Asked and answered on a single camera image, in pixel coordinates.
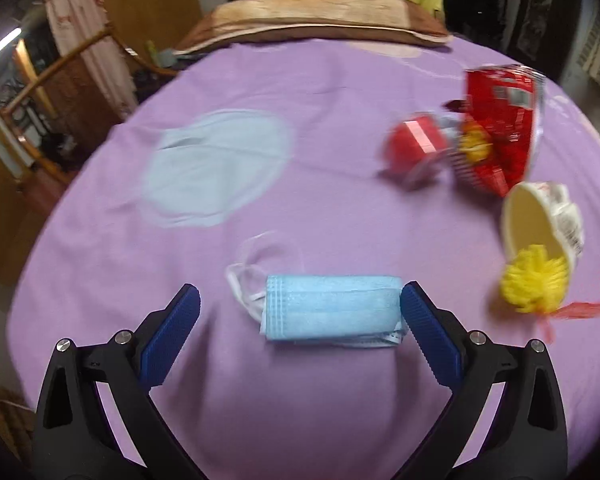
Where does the framed wall scroll painting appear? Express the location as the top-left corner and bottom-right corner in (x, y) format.
(510, 0), (588, 81)

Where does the white paper cup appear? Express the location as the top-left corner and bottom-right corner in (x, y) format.
(500, 181), (586, 273)

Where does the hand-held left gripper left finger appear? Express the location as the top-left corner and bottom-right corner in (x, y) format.
(31, 283), (202, 480)

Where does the small red plastic cup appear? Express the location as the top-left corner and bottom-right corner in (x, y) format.
(382, 112), (453, 188)

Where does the curved wooden armchair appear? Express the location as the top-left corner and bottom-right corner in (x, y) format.
(0, 27), (181, 196)

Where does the brown and gold pillow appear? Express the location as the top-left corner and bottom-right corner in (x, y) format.
(172, 0), (453, 56)

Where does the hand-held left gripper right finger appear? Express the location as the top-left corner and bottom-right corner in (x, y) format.
(400, 281), (568, 480)

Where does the yellow pom-pom with red ribbon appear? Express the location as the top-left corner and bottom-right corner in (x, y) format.
(500, 244), (571, 313)

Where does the red mesh strip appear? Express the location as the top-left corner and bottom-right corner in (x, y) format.
(540, 297), (600, 343)

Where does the red snack packet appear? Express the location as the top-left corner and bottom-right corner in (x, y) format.
(445, 64), (548, 198)

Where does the red floral curtain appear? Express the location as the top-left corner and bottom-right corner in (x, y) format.
(41, 0), (138, 121)

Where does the fluorescent tube light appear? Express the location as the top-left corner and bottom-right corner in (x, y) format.
(0, 27), (23, 73)

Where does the blue face mask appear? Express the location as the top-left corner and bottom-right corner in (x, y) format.
(225, 232), (408, 348)

